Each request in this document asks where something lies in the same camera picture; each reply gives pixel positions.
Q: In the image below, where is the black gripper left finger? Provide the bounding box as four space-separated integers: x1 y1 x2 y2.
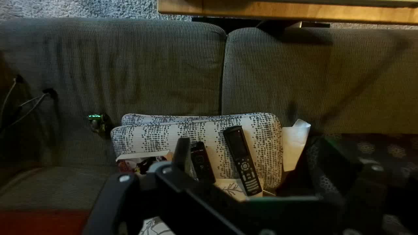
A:
83 137 192 235

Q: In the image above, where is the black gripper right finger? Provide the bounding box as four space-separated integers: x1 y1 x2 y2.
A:
303 134 418 235

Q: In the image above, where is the short black remote control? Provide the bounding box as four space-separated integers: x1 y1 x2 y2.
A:
191 140 216 182

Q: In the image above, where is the long black remote control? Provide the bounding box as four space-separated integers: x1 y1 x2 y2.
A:
222 125 262 195

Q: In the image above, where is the dark pillow with snowflake pattern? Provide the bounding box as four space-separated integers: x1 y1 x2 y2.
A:
333 133 418 184

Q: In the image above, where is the white pillow with tree print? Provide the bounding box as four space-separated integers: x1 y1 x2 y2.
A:
139 178 269 235

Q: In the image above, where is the magazine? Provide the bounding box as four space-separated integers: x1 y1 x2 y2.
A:
115 150 174 174

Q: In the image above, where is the folded patterned white blanket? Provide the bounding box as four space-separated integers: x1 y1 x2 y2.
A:
111 112 284 189

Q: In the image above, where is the white paper tissue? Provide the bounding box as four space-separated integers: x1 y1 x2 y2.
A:
282 118 311 172

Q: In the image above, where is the grey sofa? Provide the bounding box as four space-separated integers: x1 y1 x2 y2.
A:
0 18 418 210

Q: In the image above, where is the wooden table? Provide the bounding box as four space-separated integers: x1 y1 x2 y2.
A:
157 0 418 24

